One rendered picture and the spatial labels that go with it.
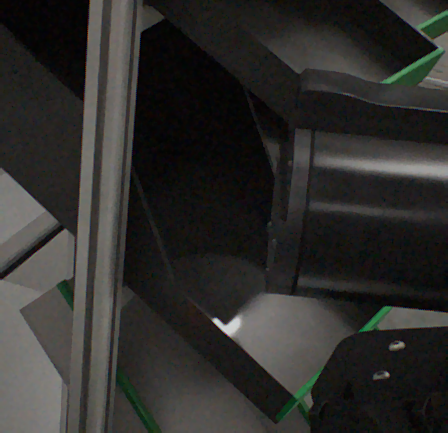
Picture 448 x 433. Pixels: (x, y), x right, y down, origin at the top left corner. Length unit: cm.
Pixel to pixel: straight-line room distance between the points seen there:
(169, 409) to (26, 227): 80
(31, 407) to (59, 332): 49
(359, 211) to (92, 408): 35
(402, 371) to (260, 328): 27
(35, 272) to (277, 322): 94
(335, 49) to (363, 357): 25
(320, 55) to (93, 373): 21
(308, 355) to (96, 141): 18
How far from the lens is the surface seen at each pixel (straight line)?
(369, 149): 32
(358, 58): 63
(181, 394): 75
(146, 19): 58
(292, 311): 68
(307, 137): 32
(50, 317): 68
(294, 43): 60
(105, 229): 59
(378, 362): 40
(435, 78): 467
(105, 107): 57
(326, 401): 39
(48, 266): 161
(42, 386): 120
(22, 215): 153
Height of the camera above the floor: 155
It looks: 26 degrees down
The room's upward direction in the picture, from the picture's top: 6 degrees clockwise
